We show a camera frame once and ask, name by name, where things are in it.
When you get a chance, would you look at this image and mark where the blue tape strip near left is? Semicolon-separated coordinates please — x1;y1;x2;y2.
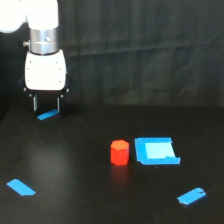
7;179;35;196

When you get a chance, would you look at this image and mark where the blue tape square marker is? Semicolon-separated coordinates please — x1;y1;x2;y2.
135;137;181;165

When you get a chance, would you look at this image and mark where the blue tape strip far left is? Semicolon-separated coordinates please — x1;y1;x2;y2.
37;109;59;120

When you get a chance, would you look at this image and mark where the black backdrop curtain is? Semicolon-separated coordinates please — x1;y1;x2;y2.
0;0;224;116

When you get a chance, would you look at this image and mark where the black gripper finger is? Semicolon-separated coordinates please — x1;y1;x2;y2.
32;94;38;116
57;94;65;117

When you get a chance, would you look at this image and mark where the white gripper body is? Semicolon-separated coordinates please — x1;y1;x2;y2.
18;50;74;92

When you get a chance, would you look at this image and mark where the blue tape strip near right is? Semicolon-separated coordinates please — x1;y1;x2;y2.
177;187;206;205

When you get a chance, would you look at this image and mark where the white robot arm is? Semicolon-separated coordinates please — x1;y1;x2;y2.
0;0;73;120

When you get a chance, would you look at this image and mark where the blue tape strip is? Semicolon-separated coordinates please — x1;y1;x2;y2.
7;179;35;196
37;109;59;120
177;187;206;205

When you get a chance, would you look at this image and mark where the red hexagonal block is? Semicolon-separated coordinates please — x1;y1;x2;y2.
110;140;129;166

